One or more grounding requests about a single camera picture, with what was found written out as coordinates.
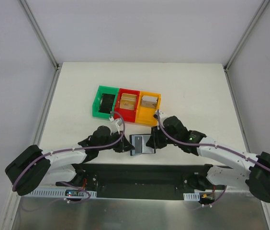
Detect black leather card holder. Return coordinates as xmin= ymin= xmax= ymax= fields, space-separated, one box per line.
xmin=129 ymin=134 xmax=156 ymax=156

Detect dark grey credit card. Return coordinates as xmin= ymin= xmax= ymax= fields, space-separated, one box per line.
xmin=134 ymin=136 xmax=143 ymax=154

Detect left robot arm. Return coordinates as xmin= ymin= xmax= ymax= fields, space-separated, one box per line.
xmin=5 ymin=126 xmax=134 ymax=196

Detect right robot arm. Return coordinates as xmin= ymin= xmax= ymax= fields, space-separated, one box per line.
xmin=147 ymin=111 xmax=270 ymax=203

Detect white cards in orange bin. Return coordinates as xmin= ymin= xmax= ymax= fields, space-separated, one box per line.
xmin=141 ymin=95 xmax=158 ymax=109

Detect wooden cards in red bin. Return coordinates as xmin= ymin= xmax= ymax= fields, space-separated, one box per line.
xmin=119 ymin=93 xmax=137 ymax=110

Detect orange plastic bin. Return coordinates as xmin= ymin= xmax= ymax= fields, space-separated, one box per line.
xmin=135 ymin=91 xmax=161 ymax=127

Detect red plastic bin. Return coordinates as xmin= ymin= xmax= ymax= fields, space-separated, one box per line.
xmin=114 ymin=88 xmax=140 ymax=123

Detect green plastic bin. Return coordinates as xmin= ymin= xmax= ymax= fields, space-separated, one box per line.
xmin=92 ymin=85 xmax=119 ymax=119

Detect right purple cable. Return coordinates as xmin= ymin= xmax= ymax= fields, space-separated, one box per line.
xmin=156 ymin=109 xmax=270 ymax=207

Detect purple cable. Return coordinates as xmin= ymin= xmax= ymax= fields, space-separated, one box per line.
xmin=156 ymin=109 xmax=270 ymax=207
xmin=11 ymin=111 xmax=126 ymax=204

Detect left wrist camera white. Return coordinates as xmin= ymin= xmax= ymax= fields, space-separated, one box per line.
xmin=109 ymin=116 xmax=124 ymax=133

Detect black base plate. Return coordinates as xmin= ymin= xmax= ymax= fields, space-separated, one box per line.
xmin=53 ymin=162 xmax=226 ymax=200

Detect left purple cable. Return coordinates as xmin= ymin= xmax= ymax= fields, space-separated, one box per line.
xmin=11 ymin=111 xmax=126 ymax=204

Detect right white cable duct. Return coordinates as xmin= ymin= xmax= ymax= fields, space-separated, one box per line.
xmin=183 ymin=192 xmax=200 ymax=202

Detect white cable duct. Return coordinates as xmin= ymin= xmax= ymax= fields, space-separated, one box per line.
xmin=183 ymin=192 xmax=200 ymax=202
xmin=25 ymin=188 xmax=97 ymax=199

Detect left white cable duct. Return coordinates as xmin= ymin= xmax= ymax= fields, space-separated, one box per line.
xmin=25 ymin=188 xmax=97 ymax=199

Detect right aluminium frame post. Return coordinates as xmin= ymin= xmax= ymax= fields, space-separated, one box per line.
xmin=224 ymin=0 xmax=270 ymax=72

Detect aluminium frame post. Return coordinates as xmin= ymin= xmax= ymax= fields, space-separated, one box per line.
xmin=224 ymin=0 xmax=270 ymax=72
xmin=18 ymin=0 xmax=60 ymax=70

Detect left aluminium frame post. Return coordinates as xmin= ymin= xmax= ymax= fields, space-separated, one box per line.
xmin=18 ymin=0 xmax=60 ymax=70

